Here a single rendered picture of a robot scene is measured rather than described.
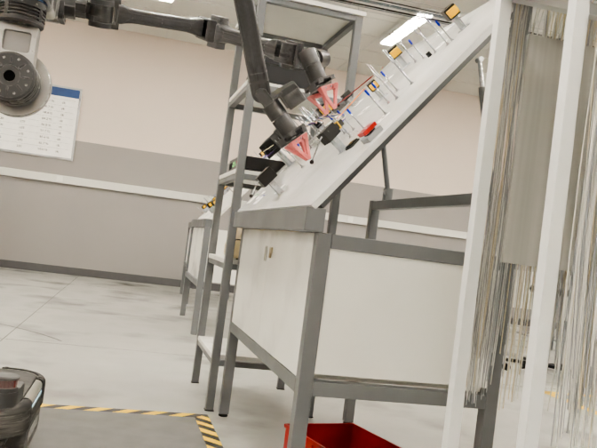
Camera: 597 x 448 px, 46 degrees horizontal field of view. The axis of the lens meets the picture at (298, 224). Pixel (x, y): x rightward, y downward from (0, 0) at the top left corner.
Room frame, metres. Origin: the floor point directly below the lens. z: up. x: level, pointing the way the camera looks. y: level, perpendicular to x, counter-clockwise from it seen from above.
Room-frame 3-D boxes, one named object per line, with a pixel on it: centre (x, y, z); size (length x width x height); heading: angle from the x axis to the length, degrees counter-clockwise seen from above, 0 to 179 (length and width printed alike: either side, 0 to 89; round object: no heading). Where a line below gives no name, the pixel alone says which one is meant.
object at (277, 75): (3.32, 0.16, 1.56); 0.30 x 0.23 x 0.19; 106
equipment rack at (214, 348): (3.43, 0.13, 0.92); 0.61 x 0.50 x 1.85; 14
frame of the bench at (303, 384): (2.56, -0.20, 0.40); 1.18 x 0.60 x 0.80; 14
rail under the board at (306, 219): (2.48, 0.10, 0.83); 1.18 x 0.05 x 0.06; 14
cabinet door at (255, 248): (2.75, 0.15, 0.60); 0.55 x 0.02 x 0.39; 14
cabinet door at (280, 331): (2.22, 0.02, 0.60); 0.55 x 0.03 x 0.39; 14
